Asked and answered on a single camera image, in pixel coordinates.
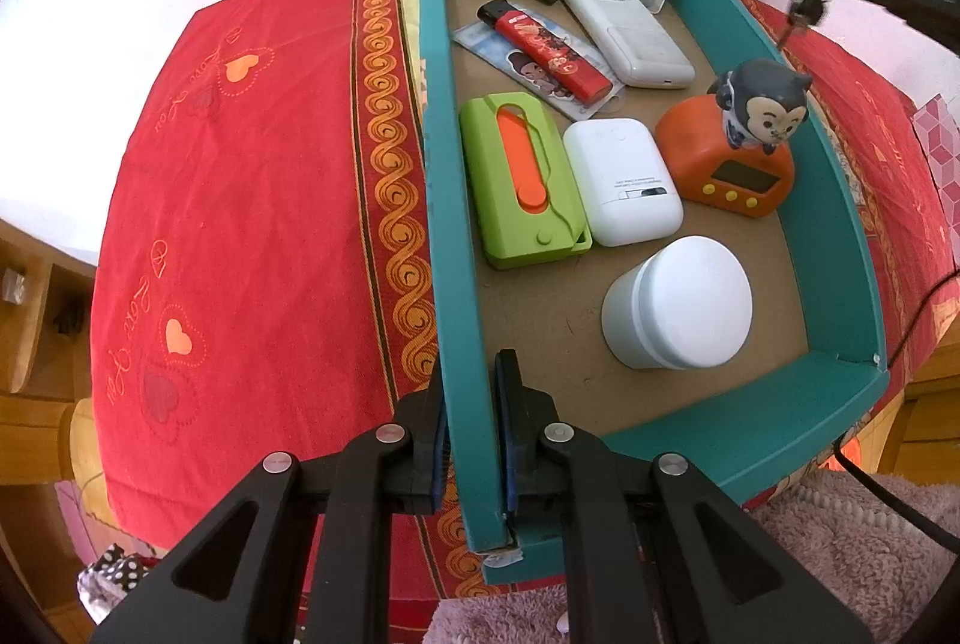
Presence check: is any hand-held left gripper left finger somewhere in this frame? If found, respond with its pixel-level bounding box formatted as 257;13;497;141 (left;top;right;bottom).
90;359;452;644

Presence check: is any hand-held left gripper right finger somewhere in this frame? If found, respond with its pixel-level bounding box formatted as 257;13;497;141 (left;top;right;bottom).
491;349;875;644

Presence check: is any dark key bunch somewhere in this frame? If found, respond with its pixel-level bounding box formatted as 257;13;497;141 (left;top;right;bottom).
776;0;832;49

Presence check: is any teal cardboard box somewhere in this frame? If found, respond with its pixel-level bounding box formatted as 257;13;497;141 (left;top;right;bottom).
418;0;892;586

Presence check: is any white plastic jar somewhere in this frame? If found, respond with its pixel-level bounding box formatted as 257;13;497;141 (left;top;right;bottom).
600;234;754;371

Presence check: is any orange clock with monkey figure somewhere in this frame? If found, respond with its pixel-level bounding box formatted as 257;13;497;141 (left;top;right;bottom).
655;58;815;218

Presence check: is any green and orange case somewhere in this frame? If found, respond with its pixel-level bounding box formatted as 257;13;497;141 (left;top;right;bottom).
459;91;595;272

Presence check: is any white remote control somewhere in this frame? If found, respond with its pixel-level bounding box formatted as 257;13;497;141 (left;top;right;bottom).
561;0;696;91

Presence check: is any white rounded case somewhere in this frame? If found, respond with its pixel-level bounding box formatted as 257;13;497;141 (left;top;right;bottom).
562;118;685;249

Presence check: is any red printed lighter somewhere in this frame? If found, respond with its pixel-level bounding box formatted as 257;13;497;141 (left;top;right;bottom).
476;0;614;107

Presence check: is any cartoon ID card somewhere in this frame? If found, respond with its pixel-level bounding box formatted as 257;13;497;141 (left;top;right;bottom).
451;18;627;116

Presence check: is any pink geometric patterned sheet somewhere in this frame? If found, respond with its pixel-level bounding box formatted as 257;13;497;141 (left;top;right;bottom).
911;95;960;195

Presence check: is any pink fluffy blanket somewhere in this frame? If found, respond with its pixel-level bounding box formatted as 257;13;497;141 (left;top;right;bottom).
431;464;960;644

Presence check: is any red heart-print tablecloth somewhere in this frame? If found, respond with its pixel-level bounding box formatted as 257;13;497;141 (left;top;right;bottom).
90;0;960;615

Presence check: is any polka-dot bag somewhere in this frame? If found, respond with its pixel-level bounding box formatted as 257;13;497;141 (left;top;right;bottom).
77;543;151;622

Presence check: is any wooden shelf unit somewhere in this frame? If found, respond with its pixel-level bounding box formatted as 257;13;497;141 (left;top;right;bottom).
0;216;98;637

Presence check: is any wooden cabinet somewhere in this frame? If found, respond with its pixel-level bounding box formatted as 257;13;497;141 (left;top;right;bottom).
877;306;960;487

